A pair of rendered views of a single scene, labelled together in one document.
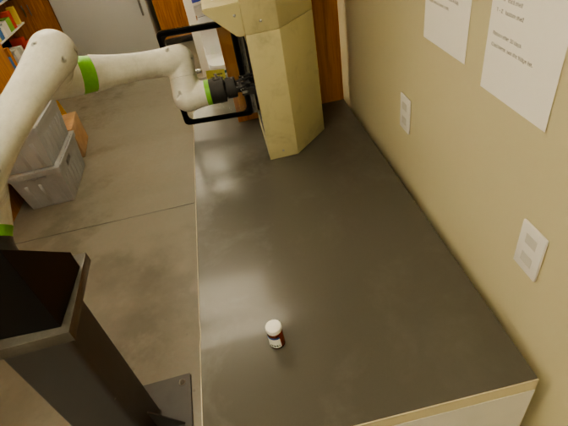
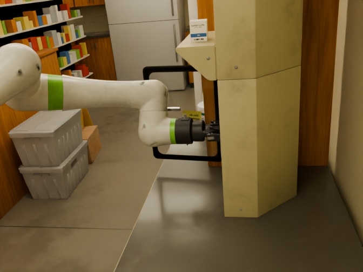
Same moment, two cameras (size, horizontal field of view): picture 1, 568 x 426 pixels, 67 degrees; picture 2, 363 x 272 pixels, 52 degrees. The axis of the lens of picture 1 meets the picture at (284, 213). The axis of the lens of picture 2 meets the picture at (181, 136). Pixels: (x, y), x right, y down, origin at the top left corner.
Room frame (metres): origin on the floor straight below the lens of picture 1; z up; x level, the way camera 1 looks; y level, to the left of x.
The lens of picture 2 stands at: (0.37, -0.14, 1.68)
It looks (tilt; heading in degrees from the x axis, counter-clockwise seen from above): 22 degrees down; 14
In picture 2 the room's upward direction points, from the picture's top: 5 degrees counter-clockwise
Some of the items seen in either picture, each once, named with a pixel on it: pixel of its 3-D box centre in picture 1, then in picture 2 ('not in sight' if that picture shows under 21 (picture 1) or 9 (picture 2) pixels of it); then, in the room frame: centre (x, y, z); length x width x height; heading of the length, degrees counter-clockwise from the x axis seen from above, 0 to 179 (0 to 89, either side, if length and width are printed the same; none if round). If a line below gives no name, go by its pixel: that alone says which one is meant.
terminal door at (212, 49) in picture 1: (207, 75); (183, 115); (1.74, 0.20, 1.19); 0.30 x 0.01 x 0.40; 86
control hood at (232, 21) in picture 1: (221, 10); (202, 53); (1.58, 0.08, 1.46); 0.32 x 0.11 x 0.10; 3
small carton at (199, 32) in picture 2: not in sight; (199, 30); (1.53, 0.07, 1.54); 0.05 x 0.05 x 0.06; 5
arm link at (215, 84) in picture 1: (218, 89); (185, 129); (1.55, 0.15, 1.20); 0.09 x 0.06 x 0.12; 3
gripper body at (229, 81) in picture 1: (237, 85); (206, 130); (1.56, 0.08, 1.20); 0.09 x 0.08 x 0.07; 93
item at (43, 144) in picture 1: (30, 134); (51, 136); (3.15, 1.78, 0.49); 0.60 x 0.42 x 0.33; 3
